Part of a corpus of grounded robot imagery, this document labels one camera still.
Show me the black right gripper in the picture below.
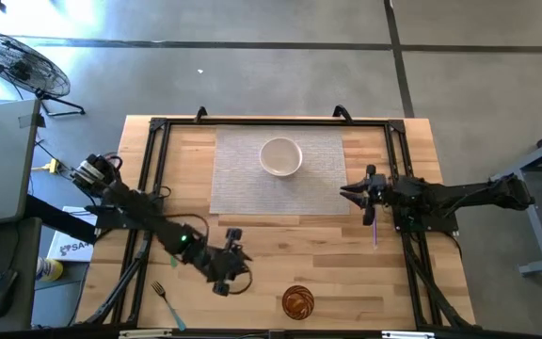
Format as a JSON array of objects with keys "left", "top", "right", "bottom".
[{"left": 340, "top": 164, "right": 397, "bottom": 226}]

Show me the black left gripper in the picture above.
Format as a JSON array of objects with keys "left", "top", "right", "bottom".
[{"left": 202, "top": 228, "right": 255, "bottom": 298}]

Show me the amber glass cup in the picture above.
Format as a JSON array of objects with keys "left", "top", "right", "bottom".
[{"left": 281, "top": 284, "right": 315, "bottom": 321}]

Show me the fork with teal handle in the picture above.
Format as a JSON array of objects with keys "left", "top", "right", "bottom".
[{"left": 151, "top": 281, "right": 187, "bottom": 332}]

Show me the grey woven placemat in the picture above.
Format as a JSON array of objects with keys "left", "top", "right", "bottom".
[{"left": 209, "top": 125, "right": 351, "bottom": 217}]

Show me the white round bowl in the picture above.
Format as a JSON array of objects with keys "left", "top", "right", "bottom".
[{"left": 258, "top": 137, "right": 304, "bottom": 178}]

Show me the white label strip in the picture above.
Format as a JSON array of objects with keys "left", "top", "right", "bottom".
[
  {"left": 119, "top": 329, "right": 173, "bottom": 339},
  {"left": 381, "top": 331, "right": 436, "bottom": 339}
]

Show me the white printed box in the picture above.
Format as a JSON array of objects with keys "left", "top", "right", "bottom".
[{"left": 46, "top": 205, "right": 98, "bottom": 263}]

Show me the black support beam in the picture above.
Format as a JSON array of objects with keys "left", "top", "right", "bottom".
[{"left": 24, "top": 193, "right": 101, "bottom": 245}]

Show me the yellow bottle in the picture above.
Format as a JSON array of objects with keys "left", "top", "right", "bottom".
[{"left": 35, "top": 256, "right": 64, "bottom": 283}]

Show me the dark grey side table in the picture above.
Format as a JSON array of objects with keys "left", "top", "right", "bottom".
[{"left": 0, "top": 216, "right": 42, "bottom": 333}]

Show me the black computer mouse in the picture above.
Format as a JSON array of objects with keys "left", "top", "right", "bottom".
[{"left": 0, "top": 268, "right": 19, "bottom": 319}]

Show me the grey tape piece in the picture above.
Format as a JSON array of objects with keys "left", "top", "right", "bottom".
[{"left": 18, "top": 112, "right": 46, "bottom": 130}]

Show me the black floor fan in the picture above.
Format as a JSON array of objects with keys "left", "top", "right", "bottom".
[{"left": 0, "top": 29, "right": 87, "bottom": 118}]

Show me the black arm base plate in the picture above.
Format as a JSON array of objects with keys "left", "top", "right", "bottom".
[{"left": 394, "top": 202, "right": 459, "bottom": 235}]

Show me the black metal table frame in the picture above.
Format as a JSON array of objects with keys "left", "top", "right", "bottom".
[{"left": 75, "top": 116, "right": 477, "bottom": 331}]

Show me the grey metal table frame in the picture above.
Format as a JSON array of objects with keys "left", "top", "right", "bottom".
[{"left": 489, "top": 120, "right": 542, "bottom": 278}]

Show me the black floor cable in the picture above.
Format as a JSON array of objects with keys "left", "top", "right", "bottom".
[{"left": 33, "top": 138, "right": 77, "bottom": 183}]

